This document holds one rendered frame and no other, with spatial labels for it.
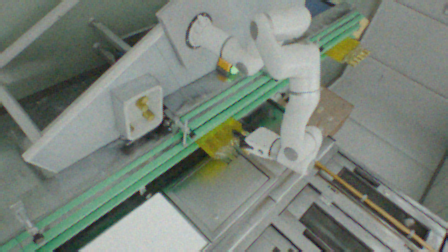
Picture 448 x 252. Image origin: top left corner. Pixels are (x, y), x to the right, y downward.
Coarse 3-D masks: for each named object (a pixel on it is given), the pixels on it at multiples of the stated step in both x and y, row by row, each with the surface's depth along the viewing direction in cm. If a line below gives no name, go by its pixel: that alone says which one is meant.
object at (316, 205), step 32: (192, 160) 158; (320, 160) 168; (352, 160) 172; (288, 192) 152; (320, 192) 156; (384, 192) 161; (96, 224) 130; (256, 224) 137; (288, 224) 142; (320, 224) 145; (352, 224) 147; (384, 224) 149; (416, 224) 152
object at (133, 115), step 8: (152, 88) 117; (160, 88) 120; (136, 96) 113; (152, 96) 127; (160, 96) 124; (128, 104) 112; (152, 104) 131; (160, 104) 127; (128, 112) 126; (136, 112) 130; (152, 112) 135; (160, 112) 130; (128, 120) 118; (136, 120) 133; (144, 120) 134; (152, 120) 134; (160, 120) 134; (128, 128) 121; (136, 128) 130; (144, 128) 131; (152, 128) 133; (128, 136) 124; (136, 136) 128
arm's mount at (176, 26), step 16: (176, 0) 109; (192, 0) 114; (208, 0) 121; (224, 0) 129; (160, 16) 107; (176, 16) 112; (192, 16) 119; (208, 16) 126; (224, 16) 135; (176, 32) 116; (176, 48) 122; (192, 48) 129
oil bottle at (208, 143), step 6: (204, 138) 144; (210, 138) 145; (198, 144) 147; (204, 144) 143; (210, 144) 142; (216, 144) 143; (210, 150) 142; (216, 150) 141; (222, 150) 141; (216, 156) 141
